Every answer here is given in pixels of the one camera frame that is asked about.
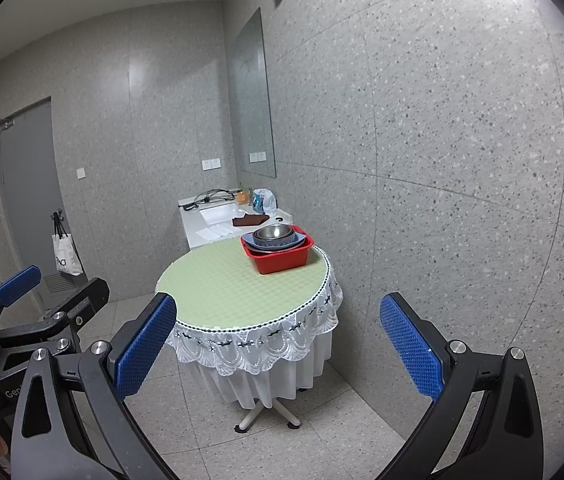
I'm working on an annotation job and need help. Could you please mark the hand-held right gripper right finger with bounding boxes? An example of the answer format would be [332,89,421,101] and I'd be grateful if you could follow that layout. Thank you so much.
[377,291,545,480]

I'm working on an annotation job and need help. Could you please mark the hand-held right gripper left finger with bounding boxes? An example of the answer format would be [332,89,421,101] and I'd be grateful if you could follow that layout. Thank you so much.
[10,291,179,480]

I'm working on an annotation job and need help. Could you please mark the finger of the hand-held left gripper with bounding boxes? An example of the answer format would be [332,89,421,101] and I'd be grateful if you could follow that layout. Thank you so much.
[0,276,110,356]
[0,266,42,342]

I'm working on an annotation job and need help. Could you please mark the blue square plate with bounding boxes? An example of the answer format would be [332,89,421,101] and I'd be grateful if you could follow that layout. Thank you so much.
[242,226,313,253]

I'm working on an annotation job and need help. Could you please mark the red plastic basin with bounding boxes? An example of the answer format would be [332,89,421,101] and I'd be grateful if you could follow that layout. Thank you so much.
[240,232,315,276]

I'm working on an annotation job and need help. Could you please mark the large steel bowl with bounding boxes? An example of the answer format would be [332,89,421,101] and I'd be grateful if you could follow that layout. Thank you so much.
[251,227,309,251]

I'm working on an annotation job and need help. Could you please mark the white tote bag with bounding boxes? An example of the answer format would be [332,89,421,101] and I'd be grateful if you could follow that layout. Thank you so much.
[52,212,84,276]

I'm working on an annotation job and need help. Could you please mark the green lace-trimmed tablecloth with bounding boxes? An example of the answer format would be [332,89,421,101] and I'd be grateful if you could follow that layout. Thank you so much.
[154,244,343,378]

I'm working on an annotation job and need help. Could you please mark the grey door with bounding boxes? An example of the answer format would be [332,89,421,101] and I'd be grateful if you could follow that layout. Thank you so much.
[0,97,85,306]

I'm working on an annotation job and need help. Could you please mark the white vanity cabinet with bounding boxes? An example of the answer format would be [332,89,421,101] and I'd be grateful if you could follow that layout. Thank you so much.
[178,195,293,251]

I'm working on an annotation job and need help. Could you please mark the white sheer table skirt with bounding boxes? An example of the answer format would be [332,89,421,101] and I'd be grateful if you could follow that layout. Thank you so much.
[182,330,333,411]

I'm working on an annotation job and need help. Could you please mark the white table base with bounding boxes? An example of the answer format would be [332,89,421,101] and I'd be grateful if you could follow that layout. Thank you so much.
[234,387,303,433]

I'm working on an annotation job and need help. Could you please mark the white paper sheet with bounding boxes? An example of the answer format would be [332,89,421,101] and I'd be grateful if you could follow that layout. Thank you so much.
[197,225,235,241]

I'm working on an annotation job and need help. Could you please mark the clear plastic bag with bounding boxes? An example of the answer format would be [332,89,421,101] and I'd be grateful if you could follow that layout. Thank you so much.
[253,188,277,212]

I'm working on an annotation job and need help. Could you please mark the black cable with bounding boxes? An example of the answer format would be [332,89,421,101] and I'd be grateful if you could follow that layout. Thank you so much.
[183,189,237,209]

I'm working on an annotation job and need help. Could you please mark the wall mirror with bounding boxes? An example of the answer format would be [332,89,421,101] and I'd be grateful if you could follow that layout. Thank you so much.
[229,7,277,179]

